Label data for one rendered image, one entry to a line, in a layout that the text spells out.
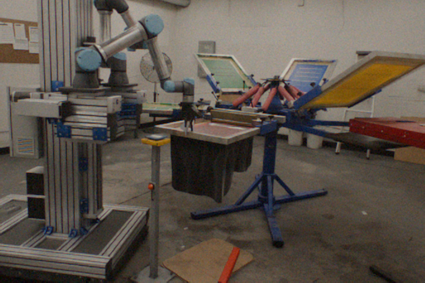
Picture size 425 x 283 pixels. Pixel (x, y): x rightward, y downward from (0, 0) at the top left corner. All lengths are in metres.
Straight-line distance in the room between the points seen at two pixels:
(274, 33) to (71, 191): 5.39
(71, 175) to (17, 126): 0.47
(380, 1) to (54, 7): 5.35
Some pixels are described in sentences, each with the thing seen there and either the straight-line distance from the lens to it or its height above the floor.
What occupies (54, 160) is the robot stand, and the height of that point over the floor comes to 0.75.
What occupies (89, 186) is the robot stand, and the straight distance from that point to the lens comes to 2.55.
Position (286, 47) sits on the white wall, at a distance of 6.96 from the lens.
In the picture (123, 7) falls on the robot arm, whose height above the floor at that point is 1.80.
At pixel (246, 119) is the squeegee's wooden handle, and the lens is 2.67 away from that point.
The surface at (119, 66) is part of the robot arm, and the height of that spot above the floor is 1.38.
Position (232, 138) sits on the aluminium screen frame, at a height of 0.98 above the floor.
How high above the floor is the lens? 1.43
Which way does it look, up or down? 10 degrees down
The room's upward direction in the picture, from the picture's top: 3 degrees clockwise
